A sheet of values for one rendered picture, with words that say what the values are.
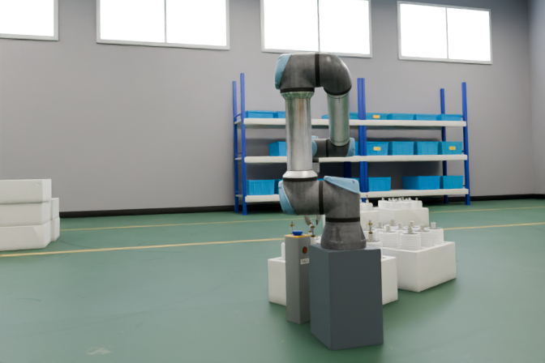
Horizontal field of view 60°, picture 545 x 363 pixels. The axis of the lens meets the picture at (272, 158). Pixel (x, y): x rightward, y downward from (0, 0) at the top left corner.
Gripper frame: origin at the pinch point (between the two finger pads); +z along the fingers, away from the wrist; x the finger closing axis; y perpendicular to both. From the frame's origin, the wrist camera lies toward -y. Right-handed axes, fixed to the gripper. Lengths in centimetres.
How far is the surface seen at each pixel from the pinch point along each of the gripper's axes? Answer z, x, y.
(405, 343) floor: 35, -11, -48
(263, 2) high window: -289, -134, 511
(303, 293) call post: 24.0, 11.5, -17.2
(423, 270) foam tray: 25, -57, 7
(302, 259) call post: 11.6, 11.5, -17.3
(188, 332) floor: 35, 53, -13
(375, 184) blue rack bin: -3, -279, 438
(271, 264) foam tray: 18.4, 14.5, 12.7
